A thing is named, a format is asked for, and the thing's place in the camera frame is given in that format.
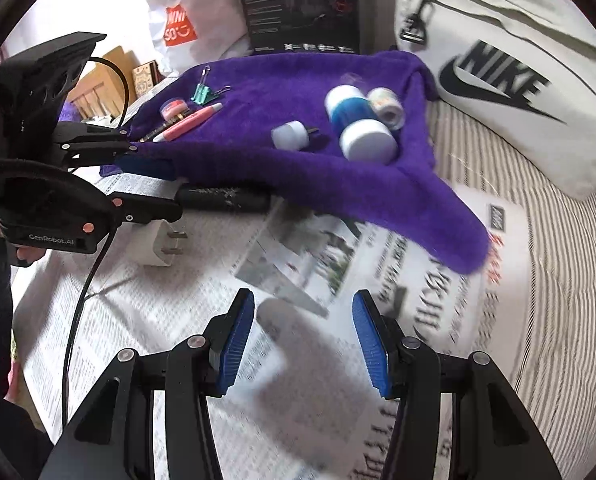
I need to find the striped bedsheet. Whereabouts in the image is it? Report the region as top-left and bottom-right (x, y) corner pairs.
(418, 100), (596, 461)

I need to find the white backpack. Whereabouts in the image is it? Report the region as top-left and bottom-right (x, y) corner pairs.
(394, 0), (596, 200)

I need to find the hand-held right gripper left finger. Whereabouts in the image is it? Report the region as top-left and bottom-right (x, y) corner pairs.
(38, 288), (256, 480)

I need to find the small round pink container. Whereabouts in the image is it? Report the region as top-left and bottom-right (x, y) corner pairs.
(159, 99), (191, 120)

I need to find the black marker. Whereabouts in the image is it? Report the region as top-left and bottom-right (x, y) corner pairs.
(178, 186), (271, 215)

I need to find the patterned small box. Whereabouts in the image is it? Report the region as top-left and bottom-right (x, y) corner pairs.
(130, 60), (159, 98)

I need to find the small white cylinder plug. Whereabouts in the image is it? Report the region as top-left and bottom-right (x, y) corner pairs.
(271, 121), (329, 152)

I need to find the black gold pen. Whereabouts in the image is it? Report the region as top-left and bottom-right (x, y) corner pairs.
(139, 110), (199, 143)

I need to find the newspaper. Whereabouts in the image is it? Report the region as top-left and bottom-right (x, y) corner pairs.
(13, 160), (534, 480)

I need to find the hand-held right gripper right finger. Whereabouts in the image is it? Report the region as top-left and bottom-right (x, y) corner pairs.
(352, 289), (564, 480)

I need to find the blue white bottle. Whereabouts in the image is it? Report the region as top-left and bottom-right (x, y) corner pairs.
(324, 85), (399, 165)

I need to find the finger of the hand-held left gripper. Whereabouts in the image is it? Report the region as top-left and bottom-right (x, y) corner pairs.
(53, 121), (176, 178)
(105, 186), (186, 227)

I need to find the patterned tape roll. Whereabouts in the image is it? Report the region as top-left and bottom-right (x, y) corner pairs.
(368, 87), (404, 128)

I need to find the white charger plug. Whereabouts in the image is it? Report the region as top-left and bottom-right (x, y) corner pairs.
(137, 220), (189, 268)

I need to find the person's left hand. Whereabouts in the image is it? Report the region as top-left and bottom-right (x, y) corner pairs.
(12, 246), (46, 267)

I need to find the white plastic shopping bag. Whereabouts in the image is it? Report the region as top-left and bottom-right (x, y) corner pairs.
(138, 0), (254, 78)

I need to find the teal binder clip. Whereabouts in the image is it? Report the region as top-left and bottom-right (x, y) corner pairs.
(190, 65), (232, 104)

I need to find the black cable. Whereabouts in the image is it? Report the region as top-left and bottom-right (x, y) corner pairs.
(60, 55), (131, 428)

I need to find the pink marker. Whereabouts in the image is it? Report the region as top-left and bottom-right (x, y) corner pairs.
(153, 102), (224, 142)

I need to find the wooden furniture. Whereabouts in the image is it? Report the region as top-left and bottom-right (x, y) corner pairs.
(70, 46), (139, 121)

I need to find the black headset box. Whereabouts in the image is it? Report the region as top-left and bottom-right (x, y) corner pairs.
(232, 0), (361, 56)

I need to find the purple fluffy towel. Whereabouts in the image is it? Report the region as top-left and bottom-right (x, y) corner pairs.
(100, 50), (491, 275)

